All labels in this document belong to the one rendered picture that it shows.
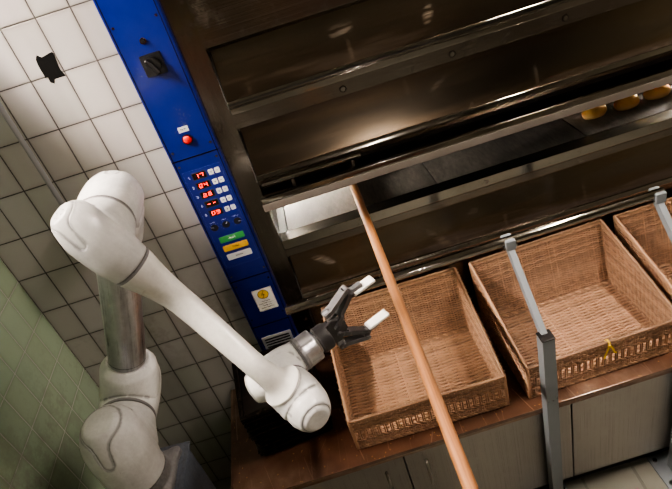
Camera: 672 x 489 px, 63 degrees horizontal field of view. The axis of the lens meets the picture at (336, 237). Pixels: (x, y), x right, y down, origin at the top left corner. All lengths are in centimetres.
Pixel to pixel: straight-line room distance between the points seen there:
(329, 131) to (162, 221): 64
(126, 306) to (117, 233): 32
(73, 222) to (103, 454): 61
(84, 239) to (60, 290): 101
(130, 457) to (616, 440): 170
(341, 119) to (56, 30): 86
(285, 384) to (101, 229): 51
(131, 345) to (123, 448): 25
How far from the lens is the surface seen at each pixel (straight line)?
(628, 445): 248
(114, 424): 153
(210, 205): 189
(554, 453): 221
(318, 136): 183
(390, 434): 202
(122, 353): 159
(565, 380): 210
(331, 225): 200
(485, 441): 211
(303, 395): 128
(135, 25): 172
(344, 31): 176
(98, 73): 180
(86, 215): 120
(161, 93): 176
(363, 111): 184
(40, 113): 188
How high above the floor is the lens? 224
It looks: 33 degrees down
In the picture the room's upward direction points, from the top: 18 degrees counter-clockwise
